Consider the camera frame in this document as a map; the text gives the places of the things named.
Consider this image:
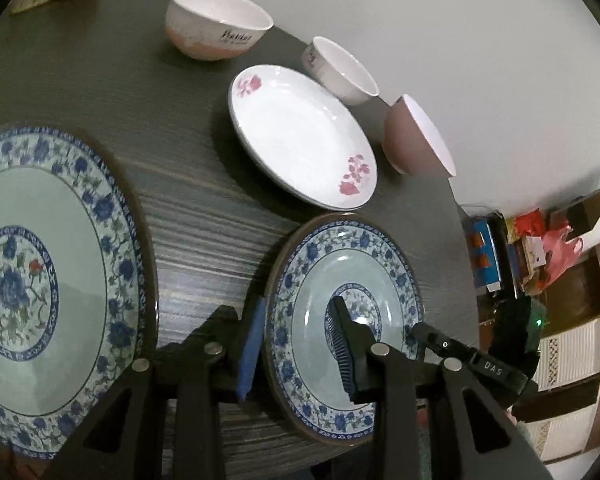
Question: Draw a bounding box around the small white bowl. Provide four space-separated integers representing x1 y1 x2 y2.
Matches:
301 36 381 107

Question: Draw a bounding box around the large white and pink bowl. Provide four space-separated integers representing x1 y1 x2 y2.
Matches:
165 0 275 62

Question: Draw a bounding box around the mauve bowl with white inside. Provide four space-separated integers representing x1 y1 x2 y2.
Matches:
382 93 457 179

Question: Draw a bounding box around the white plate with pink flowers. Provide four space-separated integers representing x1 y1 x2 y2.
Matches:
228 64 379 211

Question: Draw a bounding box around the large blue floral plate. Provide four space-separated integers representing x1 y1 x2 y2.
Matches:
0 122 159 463

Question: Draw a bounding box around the small blue floral plate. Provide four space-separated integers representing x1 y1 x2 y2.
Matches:
262 212 426 444

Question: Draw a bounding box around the pink plastic bag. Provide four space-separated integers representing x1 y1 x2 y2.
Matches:
540 227 586 282

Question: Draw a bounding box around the red packet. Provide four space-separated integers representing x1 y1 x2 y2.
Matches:
512 210 549 239

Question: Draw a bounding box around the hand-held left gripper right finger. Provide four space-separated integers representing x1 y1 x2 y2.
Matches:
327 295 556 480

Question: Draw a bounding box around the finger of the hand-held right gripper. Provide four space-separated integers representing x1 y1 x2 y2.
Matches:
410 321 539 406

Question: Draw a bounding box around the dark brown cardboard box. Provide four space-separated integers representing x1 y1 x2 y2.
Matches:
550 180 600 242

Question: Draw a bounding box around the blue and orange box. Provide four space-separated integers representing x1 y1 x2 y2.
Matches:
467 215 506 294

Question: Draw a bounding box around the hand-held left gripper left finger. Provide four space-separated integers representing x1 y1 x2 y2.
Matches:
55 299 268 480

